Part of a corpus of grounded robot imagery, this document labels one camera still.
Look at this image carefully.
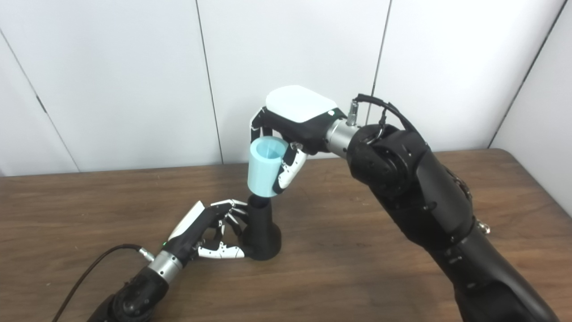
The light-blue hose piece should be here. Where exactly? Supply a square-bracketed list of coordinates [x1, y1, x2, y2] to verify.
[247, 136, 289, 197]

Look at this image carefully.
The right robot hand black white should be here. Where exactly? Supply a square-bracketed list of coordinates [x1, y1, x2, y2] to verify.
[249, 85, 348, 195]

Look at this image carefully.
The black nozzle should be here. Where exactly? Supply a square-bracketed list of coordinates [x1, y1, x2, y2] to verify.
[241, 194, 282, 261]

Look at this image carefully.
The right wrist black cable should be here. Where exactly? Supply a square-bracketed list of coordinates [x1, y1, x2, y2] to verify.
[346, 94, 423, 137]

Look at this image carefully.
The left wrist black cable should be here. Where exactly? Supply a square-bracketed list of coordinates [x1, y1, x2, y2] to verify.
[51, 244, 156, 322]

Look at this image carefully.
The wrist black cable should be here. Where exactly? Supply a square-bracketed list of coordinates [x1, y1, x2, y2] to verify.
[51, 244, 156, 322]
[346, 94, 423, 137]

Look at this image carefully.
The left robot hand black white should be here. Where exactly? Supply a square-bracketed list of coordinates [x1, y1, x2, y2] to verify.
[163, 199, 249, 264]

